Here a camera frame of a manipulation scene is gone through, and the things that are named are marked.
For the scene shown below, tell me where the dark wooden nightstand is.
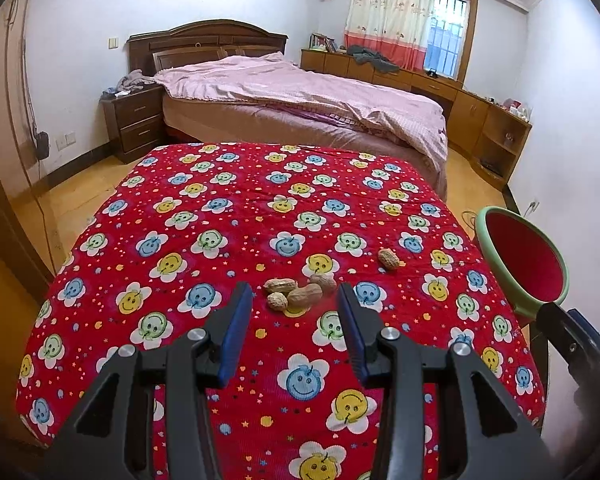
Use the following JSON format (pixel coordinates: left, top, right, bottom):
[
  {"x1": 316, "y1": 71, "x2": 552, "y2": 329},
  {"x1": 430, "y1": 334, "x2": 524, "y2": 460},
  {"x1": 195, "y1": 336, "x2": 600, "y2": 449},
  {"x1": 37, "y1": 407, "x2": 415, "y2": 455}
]
[{"x1": 100, "y1": 84, "x2": 167, "y2": 164}]

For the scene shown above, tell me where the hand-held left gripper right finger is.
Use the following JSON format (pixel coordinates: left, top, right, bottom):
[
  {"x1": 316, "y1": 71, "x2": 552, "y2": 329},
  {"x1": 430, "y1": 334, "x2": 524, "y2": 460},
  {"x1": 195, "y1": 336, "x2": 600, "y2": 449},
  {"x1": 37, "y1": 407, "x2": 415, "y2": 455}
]
[{"x1": 336, "y1": 282, "x2": 566, "y2": 480}]

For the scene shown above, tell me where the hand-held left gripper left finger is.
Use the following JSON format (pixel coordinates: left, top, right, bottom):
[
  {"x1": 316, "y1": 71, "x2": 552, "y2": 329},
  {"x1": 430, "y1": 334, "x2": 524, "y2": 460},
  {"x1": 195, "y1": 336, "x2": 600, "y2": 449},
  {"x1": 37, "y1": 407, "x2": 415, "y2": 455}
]
[{"x1": 42, "y1": 281, "x2": 255, "y2": 480}]

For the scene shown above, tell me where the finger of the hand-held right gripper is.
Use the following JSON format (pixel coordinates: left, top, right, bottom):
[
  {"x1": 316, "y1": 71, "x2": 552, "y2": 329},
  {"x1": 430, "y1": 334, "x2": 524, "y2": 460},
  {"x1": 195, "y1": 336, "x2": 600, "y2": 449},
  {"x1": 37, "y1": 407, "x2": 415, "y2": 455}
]
[
  {"x1": 566, "y1": 309, "x2": 600, "y2": 361},
  {"x1": 536, "y1": 302, "x2": 600, "y2": 391}
]

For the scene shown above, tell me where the hanging black cable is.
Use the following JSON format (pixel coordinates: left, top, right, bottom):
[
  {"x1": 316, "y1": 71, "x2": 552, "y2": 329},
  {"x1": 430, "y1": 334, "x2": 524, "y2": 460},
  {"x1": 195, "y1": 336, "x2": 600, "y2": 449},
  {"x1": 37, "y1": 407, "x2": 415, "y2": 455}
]
[{"x1": 10, "y1": 0, "x2": 43, "y2": 161}]

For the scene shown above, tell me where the cream and red curtain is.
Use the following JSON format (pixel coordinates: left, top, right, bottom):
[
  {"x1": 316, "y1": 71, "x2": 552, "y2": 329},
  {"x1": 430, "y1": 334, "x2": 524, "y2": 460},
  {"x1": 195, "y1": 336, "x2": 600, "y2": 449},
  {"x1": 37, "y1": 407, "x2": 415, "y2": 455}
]
[{"x1": 344, "y1": 0, "x2": 437, "y2": 71}]

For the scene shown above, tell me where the red smiley flower blanket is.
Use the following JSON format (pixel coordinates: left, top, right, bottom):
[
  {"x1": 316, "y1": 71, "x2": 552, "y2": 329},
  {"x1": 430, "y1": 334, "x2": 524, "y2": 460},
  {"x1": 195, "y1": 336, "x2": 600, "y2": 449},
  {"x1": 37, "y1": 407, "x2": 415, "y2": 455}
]
[{"x1": 15, "y1": 141, "x2": 548, "y2": 480}]

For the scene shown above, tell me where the long wooden cabinet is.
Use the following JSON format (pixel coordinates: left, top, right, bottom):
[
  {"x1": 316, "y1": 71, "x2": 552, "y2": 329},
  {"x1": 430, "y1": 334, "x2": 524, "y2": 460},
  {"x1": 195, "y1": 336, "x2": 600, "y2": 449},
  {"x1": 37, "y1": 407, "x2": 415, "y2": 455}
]
[{"x1": 300, "y1": 49, "x2": 533, "y2": 192}]

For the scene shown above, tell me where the barred window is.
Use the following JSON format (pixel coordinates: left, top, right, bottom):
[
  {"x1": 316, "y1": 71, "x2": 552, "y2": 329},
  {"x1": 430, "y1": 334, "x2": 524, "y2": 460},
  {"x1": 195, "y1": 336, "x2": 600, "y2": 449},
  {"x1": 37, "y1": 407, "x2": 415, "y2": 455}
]
[{"x1": 422, "y1": 0, "x2": 480, "y2": 83}]

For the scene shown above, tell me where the dark wooden headboard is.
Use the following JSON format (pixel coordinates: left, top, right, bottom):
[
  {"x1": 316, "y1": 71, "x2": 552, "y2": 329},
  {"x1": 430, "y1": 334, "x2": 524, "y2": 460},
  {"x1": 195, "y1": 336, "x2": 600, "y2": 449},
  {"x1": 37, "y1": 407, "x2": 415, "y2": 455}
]
[{"x1": 127, "y1": 19, "x2": 289, "y2": 78}]

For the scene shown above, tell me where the cluster of small bottles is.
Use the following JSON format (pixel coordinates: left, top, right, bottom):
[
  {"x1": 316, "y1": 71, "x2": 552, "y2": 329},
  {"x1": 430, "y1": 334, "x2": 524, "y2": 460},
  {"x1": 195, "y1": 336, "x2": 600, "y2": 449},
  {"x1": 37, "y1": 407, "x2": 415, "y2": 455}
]
[{"x1": 500, "y1": 99, "x2": 531, "y2": 120}]

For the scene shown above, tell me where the bed with pink blanket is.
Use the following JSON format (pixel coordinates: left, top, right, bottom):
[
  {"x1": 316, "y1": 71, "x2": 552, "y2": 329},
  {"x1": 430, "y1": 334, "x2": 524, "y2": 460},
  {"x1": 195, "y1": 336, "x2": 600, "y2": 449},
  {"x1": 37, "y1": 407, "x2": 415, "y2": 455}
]
[{"x1": 152, "y1": 51, "x2": 448, "y2": 181}]

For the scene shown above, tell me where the wooden door frame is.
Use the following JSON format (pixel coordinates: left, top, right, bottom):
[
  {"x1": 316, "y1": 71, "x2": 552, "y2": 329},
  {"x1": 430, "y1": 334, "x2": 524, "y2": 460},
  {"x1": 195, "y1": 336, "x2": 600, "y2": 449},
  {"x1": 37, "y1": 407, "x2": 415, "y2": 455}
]
[{"x1": 0, "y1": 125, "x2": 56, "y2": 291}]

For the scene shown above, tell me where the red bucket with green rim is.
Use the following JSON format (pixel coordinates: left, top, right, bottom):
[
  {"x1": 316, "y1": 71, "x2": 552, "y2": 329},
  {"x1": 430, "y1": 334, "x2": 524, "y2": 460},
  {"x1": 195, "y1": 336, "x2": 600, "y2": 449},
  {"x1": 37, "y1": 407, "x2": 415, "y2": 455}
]
[{"x1": 474, "y1": 206, "x2": 571, "y2": 322}]

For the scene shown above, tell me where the grey garment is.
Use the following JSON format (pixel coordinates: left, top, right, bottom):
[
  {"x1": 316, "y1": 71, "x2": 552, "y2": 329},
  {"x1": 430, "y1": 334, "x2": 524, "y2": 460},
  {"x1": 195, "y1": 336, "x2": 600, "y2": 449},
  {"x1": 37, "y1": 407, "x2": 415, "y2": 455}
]
[{"x1": 346, "y1": 45, "x2": 401, "y2": 73}]

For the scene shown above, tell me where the row of books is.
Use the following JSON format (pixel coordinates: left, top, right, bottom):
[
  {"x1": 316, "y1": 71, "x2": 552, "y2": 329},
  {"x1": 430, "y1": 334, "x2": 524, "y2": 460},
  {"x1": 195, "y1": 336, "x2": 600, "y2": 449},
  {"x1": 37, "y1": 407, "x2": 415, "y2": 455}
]
[{"x1": 309, "y1": 32, "x2": 338, "y2": 53}]

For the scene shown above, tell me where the pile of clothes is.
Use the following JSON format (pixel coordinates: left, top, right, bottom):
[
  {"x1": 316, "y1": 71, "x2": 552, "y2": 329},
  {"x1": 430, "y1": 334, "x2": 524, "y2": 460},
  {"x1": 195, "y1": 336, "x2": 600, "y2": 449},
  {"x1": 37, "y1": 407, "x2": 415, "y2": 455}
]
[{"x1": 102, "y1": 69, "x2": 157, "y2": 98}]

